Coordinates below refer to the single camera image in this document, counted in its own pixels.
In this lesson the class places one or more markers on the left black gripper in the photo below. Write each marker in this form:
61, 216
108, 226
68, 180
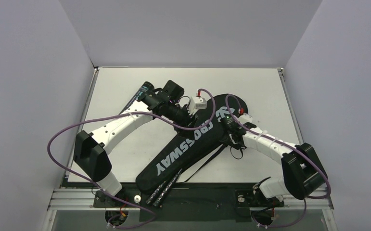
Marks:
189, 118

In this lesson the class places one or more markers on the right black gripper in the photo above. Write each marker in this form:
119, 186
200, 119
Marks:
226, 124

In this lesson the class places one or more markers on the black racket bag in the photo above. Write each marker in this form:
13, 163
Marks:
181, 153

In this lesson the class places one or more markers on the black shuttlecock tube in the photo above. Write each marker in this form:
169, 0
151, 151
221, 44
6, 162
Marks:
146, 86

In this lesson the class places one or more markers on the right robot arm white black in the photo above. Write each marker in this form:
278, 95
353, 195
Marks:
302, 171

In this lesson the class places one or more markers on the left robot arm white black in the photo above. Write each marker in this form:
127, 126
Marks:
92, 148

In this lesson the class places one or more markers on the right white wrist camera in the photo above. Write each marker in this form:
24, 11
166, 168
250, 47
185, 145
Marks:
245, 118

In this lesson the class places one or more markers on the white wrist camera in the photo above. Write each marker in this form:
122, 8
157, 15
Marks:
197, 103
245, 118

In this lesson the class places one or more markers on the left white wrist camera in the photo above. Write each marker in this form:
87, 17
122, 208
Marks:
197, 103

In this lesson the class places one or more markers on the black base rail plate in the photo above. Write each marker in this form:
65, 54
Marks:
192, 202

